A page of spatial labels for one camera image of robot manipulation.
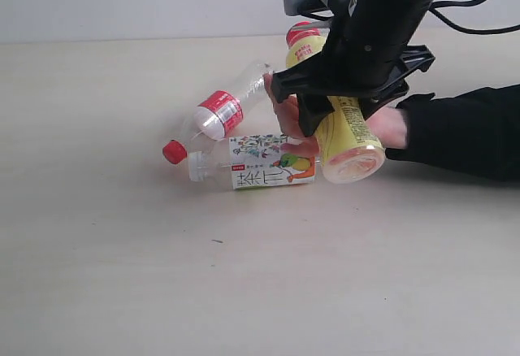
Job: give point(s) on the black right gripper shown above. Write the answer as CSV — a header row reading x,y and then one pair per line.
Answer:
x,y
366,52

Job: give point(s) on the yellow label red cap bottle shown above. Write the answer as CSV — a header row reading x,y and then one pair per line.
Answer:
x,y
348,150

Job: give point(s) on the black sleeved forearm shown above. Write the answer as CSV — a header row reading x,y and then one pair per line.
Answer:
x,y
476,133

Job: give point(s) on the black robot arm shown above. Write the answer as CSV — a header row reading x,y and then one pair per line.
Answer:
x,y
366,55

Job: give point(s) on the clear tea bottle floral label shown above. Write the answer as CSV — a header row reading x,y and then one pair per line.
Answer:
x,y
251,162

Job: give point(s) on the clear red label cola bottle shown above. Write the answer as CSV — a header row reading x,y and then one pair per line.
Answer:
x,y
217,116

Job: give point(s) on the open bare human hand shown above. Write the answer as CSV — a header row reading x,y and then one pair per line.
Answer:
x,y
388,124

